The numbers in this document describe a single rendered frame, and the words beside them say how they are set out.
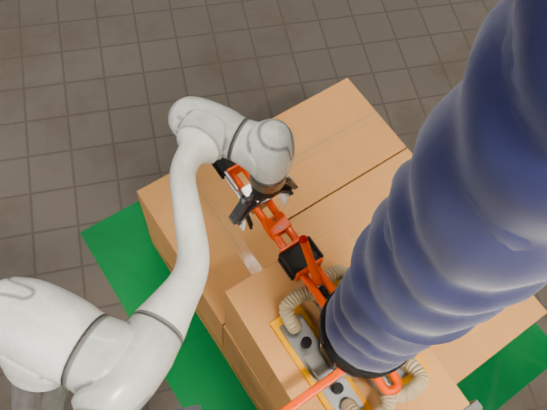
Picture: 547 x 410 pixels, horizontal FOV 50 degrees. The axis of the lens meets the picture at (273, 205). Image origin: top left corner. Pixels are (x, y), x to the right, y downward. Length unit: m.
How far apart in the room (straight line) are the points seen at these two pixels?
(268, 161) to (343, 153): 1.12
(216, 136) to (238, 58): 1.99
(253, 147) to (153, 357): 0.48
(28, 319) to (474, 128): 0.73
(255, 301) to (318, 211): 0.65
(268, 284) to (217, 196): 0.63
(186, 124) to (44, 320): 0.51
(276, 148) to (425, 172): 0.60
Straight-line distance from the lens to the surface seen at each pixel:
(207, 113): 1.27
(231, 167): 1.61
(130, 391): 0.97
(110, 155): 2.93
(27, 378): 1.06
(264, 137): 1.20
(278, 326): 1.60
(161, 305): 1.02
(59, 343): 0.98
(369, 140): 2.37
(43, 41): 3.41
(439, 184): 0.62
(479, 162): 0.54
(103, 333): 0.98
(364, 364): 1.28
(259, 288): 1.64
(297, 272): 1.51
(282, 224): 1.55
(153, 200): 2.19
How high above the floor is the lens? 2.52
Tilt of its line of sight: 65 degrees down
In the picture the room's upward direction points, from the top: 10 degrees clockwise
